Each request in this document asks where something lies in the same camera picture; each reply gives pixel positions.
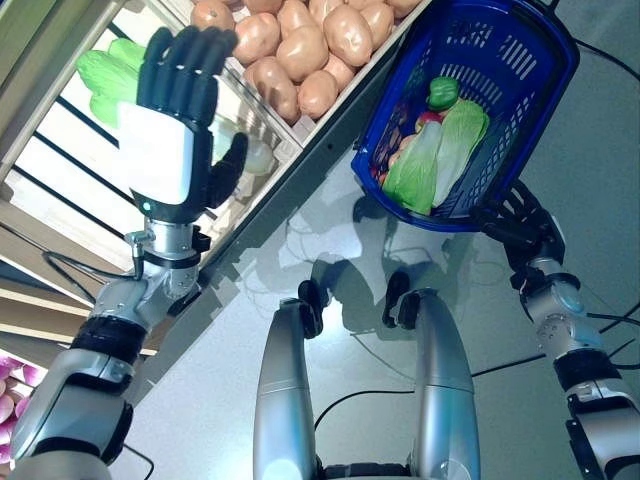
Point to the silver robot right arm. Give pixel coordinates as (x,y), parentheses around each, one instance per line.
(565,320)

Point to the small red pepper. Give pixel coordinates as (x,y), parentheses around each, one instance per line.
(431,118)

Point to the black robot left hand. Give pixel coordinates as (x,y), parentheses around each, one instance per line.
(160,150)

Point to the napa cabbage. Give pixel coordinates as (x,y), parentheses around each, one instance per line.
(465,135)
(410,175)
(105,70)

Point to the black robot left foot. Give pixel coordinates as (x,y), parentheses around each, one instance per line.
(312,305)

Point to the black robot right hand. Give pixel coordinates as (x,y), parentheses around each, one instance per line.
(530,230)

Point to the wooden potato crate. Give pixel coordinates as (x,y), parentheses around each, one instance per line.
(345,90)

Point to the black robot foot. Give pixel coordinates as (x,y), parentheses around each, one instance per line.
(397,300)
(312,305)

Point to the silver robot right leg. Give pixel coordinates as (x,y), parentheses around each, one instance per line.
(445,390)

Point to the wooden vegetable display stand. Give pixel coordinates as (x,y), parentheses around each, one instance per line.
(280,200)

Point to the black robot right foot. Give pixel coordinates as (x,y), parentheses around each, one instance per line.
(397,300)

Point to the light green bell pepper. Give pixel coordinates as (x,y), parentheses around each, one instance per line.
(442,92)

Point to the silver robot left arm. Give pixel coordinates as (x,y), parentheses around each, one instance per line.
(60,400)

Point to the dark robot pelvis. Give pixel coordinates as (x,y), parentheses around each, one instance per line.
(365,472)

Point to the purple onion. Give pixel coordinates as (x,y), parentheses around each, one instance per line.
(7,405)
(12,367)

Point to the blue plastic shopping basket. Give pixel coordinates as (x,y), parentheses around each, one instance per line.
(525,100)

